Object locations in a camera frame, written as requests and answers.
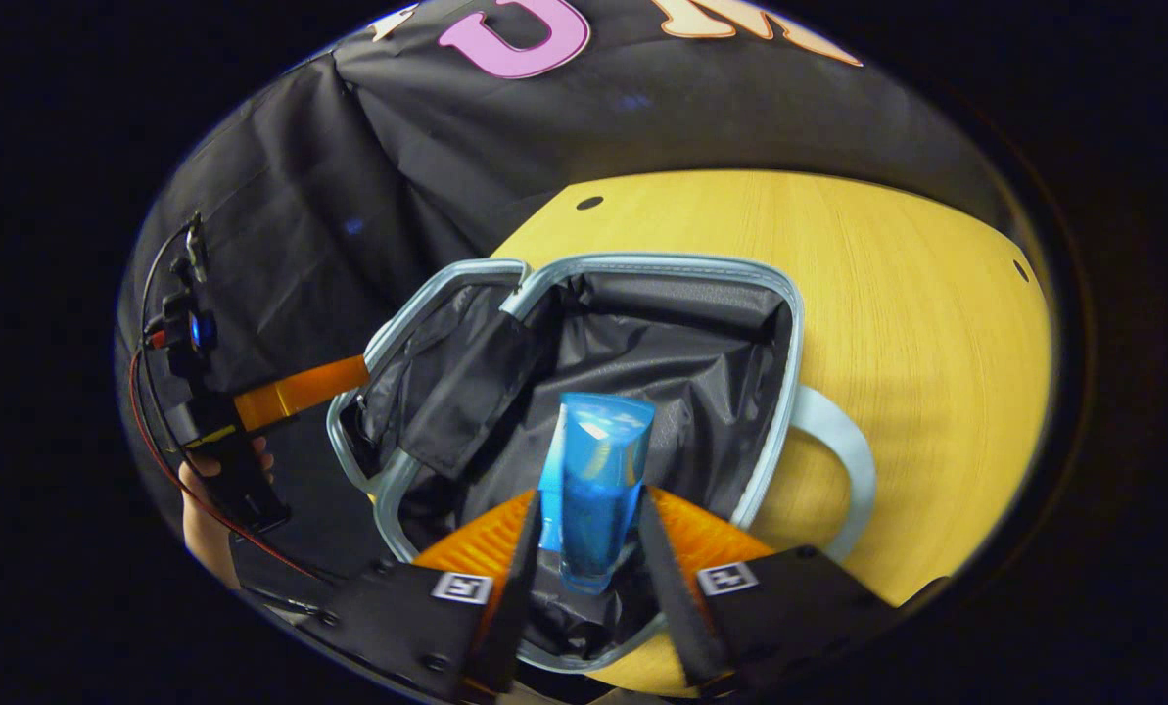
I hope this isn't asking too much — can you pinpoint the red cable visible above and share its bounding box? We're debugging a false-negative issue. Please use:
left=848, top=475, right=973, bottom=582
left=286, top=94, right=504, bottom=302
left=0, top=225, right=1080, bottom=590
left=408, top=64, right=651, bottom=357
left=129, top=348, right=322, bottom=581

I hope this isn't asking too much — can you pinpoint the black cable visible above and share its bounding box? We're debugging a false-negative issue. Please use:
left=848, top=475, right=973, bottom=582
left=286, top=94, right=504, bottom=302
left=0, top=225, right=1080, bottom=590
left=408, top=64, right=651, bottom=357
left=141, top=220, right=203, bottom=344

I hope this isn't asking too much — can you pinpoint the blue translucent tube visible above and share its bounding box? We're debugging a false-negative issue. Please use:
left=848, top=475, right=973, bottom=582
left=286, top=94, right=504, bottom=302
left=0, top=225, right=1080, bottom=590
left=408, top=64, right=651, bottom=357
left=537, top=391, right=658, bottom=596

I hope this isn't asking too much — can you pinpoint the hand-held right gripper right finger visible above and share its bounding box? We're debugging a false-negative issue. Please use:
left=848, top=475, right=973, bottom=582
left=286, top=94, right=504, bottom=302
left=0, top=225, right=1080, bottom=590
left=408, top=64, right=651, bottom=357
left=637, top=487, right=903, bottom=691

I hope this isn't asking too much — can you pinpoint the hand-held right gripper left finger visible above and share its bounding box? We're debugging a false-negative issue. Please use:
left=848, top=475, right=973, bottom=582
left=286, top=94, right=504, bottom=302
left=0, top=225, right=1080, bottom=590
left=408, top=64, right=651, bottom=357
left=290, top=490, right=543, bottom=701

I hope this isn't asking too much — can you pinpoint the light blue suitcase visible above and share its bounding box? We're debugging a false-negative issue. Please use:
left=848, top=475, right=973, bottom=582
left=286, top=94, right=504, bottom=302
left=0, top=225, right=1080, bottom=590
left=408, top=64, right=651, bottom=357
left=326, top=252, right=878, bottom=675

